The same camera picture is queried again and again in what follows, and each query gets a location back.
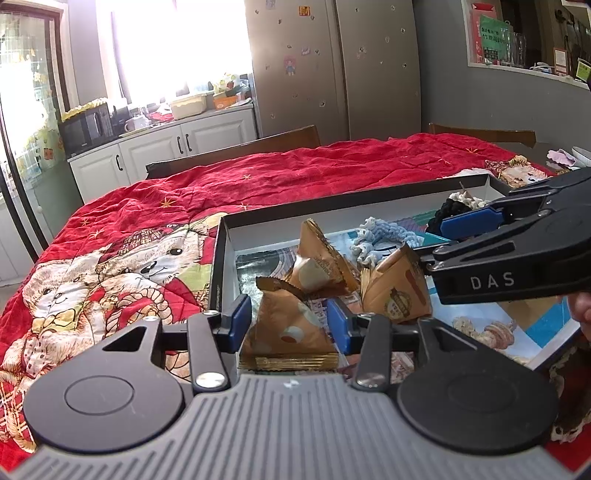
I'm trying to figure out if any white mug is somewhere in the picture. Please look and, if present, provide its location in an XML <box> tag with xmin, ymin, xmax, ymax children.
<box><xmin>124</xmin><ymin>114</ymin><xmax>150</xmax><ymax>133</ymax></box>

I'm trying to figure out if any green sign card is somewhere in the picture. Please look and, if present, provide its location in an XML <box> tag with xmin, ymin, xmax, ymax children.
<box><xmin>480</xmin><ymin>16</ymin><xmax>512</xmax><ymax>63</ymax></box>

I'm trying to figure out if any black microwave oven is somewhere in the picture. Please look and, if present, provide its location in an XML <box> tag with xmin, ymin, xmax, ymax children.
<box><xmin>59</xmin><ymin>103</ymin><xmax>116</xmax><ymax>157</ymax></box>

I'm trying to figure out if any silver double door refrigerator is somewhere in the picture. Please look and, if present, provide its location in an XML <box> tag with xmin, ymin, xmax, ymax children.
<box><xmin>245</xmin><ymin>0</ymin><xmax>421</xmax><ymax>144</ymax></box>

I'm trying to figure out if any cream white scrunchie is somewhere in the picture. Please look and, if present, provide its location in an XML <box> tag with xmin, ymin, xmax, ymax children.
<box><xmin>449</xmin><ymin>190</ymin><xmax>488</xmax><ymax>210</ymax></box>

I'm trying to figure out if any black shallow box tray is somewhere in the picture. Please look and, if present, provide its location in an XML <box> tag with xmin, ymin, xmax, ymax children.
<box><xmin>208</xmin><ymin>174</ymin><xmax>579</xmax><ymax>369</ymax></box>

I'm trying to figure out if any cream plastic container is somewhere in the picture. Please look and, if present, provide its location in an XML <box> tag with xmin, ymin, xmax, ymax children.
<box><xmin>169</xmin><ymin>93</ymin><xmax>207</xmax><ymax>120</ymax></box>

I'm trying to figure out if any white plate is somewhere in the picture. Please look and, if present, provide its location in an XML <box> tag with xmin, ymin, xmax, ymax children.
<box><xmin>571</xmin><ymin>146</ymin><xmax>591</xmax><ymax>168</ymax></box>

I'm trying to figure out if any light blue scrunchie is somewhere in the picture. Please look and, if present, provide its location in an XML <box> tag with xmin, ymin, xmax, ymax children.
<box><xmin>351</xmin><ymin>217</ymin><xmax>424</xmax><ymax>268</ymax></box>

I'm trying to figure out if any red teddy bear quilt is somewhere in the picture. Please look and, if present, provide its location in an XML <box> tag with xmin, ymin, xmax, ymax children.
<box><xmin>1</xmin><ymin>134</ymin><xmax>590</xmax><ymax>479</ymax></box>

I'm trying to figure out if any white kitchen cabinet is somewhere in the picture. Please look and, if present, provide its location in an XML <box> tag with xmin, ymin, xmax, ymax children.
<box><xmin>68</xmin><ymin>103</ymin><xmax>257</xmax><ymax>203</ymax></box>

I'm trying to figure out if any gold pyramid snack packet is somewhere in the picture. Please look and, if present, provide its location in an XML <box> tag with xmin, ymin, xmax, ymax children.
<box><xmin>286</xmin><ymin>219</ymin><xmax>360</xmax><ymax>298</ymax></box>

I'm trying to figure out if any black scrunchie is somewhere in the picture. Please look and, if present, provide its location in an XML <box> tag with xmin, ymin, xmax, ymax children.
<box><xmin>426</xmin><ymin>198</ymin><xmax>472</xmax><ymax>236</ymax></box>

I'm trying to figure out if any dark wooden chair back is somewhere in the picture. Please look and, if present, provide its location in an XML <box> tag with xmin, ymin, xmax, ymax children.
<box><xmin>146</xmin><ymin>125</ymin><xmax>321</xmax><ymax>180</ymax></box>

